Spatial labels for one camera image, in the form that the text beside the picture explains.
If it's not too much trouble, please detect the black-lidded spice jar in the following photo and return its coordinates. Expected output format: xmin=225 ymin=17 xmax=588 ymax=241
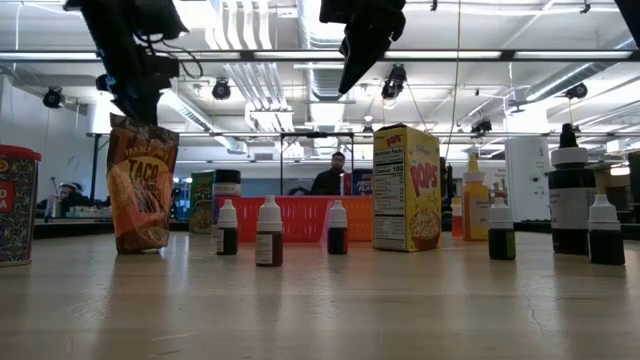
xmin=213 ymin=168 xmax=242 ymax=198

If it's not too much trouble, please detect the red slotted plastic basket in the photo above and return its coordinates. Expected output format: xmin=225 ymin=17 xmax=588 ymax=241
xmin=214 ymin=194 xmax=331 ymax=244

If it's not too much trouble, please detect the blue Frosted Flakes box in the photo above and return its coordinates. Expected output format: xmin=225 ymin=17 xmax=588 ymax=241
xmin=351 ymin=168 xmax=375 ymax=197

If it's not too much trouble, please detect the small green dropper bottle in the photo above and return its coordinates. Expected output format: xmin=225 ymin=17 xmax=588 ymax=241
xmin=488 ymin=194 xmax=517 ymax=261

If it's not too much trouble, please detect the small black dropper bottle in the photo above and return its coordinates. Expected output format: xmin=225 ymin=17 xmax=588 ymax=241
xmin=587 ymin=193 xmax=626 ymax=266

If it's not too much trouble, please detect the yellow squeeze bottle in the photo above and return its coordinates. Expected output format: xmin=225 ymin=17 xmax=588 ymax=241
xmin=461 ymin=153 xmax=491 ymax=243

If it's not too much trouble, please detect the dark background workbench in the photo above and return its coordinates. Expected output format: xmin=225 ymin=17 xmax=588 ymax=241
xmin=33 ymin=214 xmax=116 ymax=239

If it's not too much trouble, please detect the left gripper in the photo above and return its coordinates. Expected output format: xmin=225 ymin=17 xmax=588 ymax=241
xmin=79 ymin=0 xmax=189 ymax=126

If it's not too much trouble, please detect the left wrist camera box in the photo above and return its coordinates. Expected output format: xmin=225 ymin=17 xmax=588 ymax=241
xmin=144 ymin=53 xmax=181 ymax=80

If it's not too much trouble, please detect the red-lidded patterned can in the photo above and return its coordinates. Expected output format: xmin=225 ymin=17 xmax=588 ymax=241
xmin=0 ymin=144 xmax=42 ymax=267

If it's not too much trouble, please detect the small brown dropper bottle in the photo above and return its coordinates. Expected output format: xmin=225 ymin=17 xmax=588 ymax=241
xmin=255 ymin=194 xmax=284 ymax=268

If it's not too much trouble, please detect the person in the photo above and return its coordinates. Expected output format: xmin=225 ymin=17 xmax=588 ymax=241
xmin=310 ymin=151 xmax=354 ymax=196
xmin=37 ymin=180 xmax=109 ymax=217

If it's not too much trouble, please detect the large black dropper bottle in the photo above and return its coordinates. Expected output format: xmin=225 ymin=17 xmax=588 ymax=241
xmin=547 ymin=122 xmax=597 ymax=256

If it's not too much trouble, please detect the small orange dropper bottle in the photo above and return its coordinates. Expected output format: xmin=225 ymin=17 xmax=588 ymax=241
xmin=450 ymin=196 xmax=464 ymax=239

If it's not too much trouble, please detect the black monitor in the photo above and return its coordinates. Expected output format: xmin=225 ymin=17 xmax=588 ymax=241
xmin=440 ymin=157 xmax=454 ymax=199

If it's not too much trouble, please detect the green cereal box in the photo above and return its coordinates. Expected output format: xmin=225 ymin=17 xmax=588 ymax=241
xmin=188 ymin=169 xmax=217 ymax=235

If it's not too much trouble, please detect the white cylindrical column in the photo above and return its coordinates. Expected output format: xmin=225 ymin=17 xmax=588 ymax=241
xmin=504 ymin=137 xmax=551 ymax=223

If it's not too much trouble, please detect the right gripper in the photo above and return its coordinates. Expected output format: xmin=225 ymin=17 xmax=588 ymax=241
xmin=319 ymin=0 xmax=407 ymax=95

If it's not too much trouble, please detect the orange taco seasoning bag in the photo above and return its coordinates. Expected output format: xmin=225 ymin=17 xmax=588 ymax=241
xmin=106 ymin=113 xmax=180 ymax=255

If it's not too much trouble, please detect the yellow Corn Pops box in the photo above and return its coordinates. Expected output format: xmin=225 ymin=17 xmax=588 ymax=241
xmin=372 ymin=123 xmax=443 ymax=253

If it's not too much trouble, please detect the small dark red dropper bottle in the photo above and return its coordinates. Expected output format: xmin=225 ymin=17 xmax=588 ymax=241
xmin=327 ymin=199 xmax=349 ymax=256

